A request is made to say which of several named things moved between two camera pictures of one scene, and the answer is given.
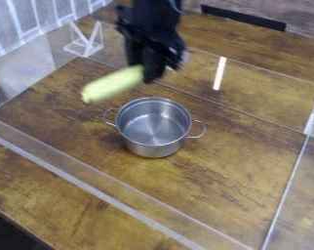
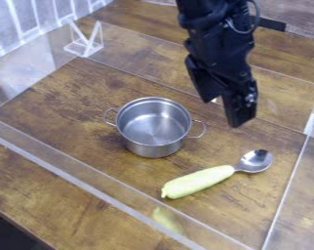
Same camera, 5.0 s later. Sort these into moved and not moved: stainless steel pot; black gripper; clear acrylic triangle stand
Moved: black gripper
Not moved: stainless steel pot; clear acrylic triangle stand
